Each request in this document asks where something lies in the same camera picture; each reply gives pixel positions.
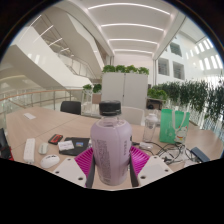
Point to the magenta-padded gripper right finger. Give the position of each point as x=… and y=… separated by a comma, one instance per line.
x=151, y=168

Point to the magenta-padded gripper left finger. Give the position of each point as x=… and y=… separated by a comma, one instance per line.
x=71, y=170

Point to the purple drink bottle black cap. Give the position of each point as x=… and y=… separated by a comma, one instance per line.
x=111, y=150

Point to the white computer mouse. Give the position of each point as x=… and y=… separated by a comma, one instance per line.
x=50, y=161

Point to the white card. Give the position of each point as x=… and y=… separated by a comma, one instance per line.
x=66, y=145

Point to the red and black case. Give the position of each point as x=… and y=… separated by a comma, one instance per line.
x=55, y=139

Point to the small grey-white device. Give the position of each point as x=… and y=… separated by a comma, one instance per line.
x=43, y=148

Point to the clear shaker bottle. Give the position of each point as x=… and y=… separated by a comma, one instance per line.
x=150, y=128

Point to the green tote bag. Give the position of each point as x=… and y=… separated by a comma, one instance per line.
x=170, y=128

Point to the dark blue flat case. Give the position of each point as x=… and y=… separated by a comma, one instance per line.
x=200, y=154

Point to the white chair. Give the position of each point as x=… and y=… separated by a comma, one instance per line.
x=133, y=116

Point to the small white paper note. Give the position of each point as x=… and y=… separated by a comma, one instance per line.
x=29, y=116

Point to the black and red chair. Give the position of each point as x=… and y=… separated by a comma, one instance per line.
x=4, y=146

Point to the white cabinet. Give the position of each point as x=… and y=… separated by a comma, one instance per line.
x=125, y=88

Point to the row of green hedge plants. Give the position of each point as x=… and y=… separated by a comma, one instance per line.
x=196, y=96

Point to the small potted green plants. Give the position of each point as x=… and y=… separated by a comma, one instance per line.
x=96, y=88

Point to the green plants atop cabinet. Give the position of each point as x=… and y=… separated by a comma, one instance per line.
x=125, y=69

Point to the ceiling light strips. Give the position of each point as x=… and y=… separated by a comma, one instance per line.
x=133, y=25

